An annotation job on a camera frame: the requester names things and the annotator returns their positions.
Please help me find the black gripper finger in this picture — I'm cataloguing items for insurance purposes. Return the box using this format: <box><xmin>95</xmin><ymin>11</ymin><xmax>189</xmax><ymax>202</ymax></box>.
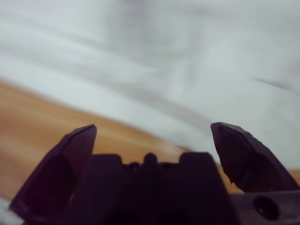
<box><xmin>9</xmin><ymin>124</ymin><xmax>98</xmax><ymax>221</ymax></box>
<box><xmin>210</xmin><ymin>121</ymin><xmax>298</xmax><ymax>194</ymax></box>

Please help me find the white T-shirt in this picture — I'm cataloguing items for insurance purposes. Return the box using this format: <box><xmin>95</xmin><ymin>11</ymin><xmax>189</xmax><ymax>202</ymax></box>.
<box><xmin>0</xmin><ymin>0</ymin><xmax>300</xmax><ymax>179</ymax></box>

